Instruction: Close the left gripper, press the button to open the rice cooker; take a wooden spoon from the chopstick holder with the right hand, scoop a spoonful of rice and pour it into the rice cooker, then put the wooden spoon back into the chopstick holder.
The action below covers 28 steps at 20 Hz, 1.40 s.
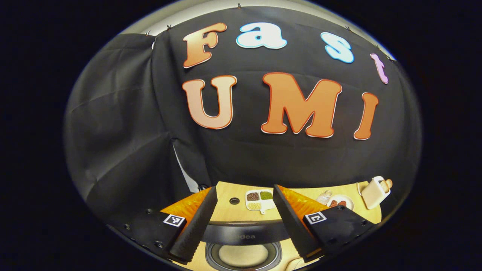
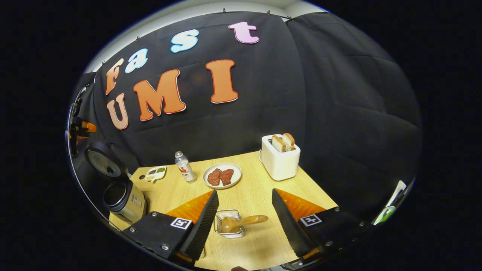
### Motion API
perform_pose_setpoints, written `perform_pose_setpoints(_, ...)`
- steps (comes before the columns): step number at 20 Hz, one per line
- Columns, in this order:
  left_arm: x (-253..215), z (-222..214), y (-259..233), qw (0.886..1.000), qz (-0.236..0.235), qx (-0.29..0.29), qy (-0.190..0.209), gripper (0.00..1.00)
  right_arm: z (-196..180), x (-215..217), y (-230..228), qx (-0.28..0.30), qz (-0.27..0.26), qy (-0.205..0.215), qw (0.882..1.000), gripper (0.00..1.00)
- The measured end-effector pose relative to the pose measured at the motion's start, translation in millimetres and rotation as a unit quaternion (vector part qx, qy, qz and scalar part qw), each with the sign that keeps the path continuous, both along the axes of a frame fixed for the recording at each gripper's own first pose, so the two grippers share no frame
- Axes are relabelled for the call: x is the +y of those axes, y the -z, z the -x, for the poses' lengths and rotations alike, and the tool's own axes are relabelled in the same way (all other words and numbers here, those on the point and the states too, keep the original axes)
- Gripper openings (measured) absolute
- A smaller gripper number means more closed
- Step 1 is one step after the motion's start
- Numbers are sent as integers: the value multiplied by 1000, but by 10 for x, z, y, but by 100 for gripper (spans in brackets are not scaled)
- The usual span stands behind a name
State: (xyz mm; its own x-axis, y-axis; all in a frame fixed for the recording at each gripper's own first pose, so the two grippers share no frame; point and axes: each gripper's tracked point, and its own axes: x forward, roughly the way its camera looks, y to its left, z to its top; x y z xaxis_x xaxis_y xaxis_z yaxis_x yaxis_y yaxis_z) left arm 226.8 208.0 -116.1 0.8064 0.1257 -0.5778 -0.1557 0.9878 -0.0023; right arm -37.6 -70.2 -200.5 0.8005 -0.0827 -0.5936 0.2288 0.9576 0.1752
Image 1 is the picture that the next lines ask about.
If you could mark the toasted bread slice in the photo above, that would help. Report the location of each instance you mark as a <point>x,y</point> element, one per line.
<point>387,183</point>

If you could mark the clear plastic bottle red label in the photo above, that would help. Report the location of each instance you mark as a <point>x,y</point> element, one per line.
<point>324,197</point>

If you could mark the white divided dish of beans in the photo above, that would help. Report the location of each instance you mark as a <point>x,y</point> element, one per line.
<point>260,200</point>

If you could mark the white toaster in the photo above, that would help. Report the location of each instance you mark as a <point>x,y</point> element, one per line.
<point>372,194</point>

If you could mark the black and silver rice cooker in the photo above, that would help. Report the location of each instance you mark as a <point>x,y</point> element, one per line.
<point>244,233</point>

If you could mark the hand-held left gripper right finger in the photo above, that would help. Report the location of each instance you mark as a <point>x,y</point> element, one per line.
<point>292,226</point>

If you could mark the black backdrop cloth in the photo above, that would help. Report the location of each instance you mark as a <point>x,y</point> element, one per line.
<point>263,158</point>

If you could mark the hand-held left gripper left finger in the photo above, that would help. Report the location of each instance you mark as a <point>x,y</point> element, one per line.
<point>196,226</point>

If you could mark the white round plate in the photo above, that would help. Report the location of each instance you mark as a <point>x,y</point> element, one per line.
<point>348,199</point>

